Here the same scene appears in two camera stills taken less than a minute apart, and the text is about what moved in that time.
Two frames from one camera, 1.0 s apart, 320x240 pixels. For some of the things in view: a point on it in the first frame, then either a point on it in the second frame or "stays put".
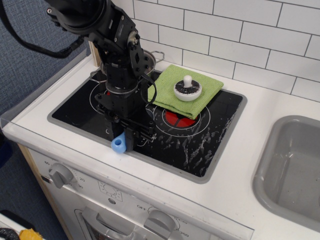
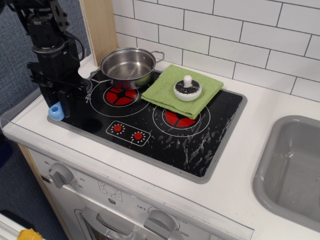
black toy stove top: x=190 y=147 stays put
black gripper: x=128 y=108 -> x=60 y=71
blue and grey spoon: x=118 y=145 -> x=56 y=112
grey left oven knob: x=60 y=175 stays put
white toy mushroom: x=187 y=90 stays put
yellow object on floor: x=29 y=234 stays put
